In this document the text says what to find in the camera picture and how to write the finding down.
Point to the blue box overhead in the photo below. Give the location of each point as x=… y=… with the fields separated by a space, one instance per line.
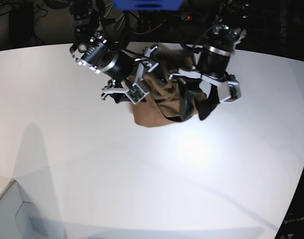
x=147 y=4

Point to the white cabinet at corner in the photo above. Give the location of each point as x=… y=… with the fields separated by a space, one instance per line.
x=29 y=209

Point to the black power strip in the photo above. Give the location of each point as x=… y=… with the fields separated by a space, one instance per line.
x=189 y=16

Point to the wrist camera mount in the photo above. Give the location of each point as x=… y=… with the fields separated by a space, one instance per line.
x=228 y=88
x=133 y=86

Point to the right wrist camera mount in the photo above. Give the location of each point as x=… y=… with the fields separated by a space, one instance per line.
x=133 y=86

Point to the brown t-shirt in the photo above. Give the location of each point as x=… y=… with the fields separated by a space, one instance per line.
x=162 y=103

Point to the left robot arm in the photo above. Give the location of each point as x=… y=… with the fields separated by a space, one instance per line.
x=208 y=84

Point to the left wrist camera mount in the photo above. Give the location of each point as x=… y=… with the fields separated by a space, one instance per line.
x=228 y=88

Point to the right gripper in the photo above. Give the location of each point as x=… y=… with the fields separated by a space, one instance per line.
x=119 y=65

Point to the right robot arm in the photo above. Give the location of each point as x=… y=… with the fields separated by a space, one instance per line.
x=95 y=49

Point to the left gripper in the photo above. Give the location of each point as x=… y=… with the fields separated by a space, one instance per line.
x=213 y=63

